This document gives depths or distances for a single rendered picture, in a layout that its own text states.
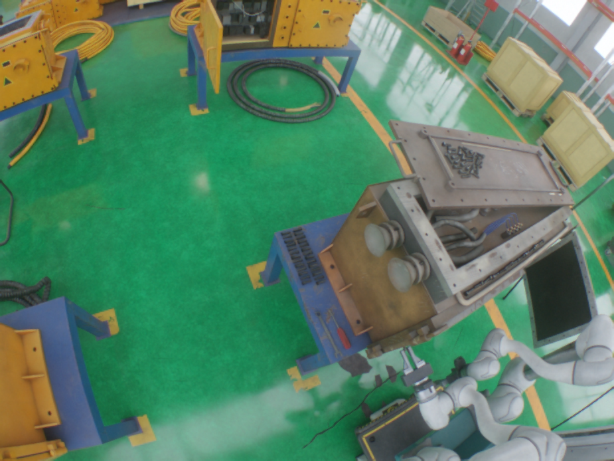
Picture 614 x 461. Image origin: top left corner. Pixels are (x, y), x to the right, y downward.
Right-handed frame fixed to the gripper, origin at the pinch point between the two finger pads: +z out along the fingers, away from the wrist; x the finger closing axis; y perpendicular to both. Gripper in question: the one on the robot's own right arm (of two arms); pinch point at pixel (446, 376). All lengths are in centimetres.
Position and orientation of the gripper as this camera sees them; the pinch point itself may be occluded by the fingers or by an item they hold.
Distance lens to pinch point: 181.4
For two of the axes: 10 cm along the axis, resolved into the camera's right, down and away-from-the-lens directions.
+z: -2.2, 4.8, 8.5
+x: 8.9, -2.6, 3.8
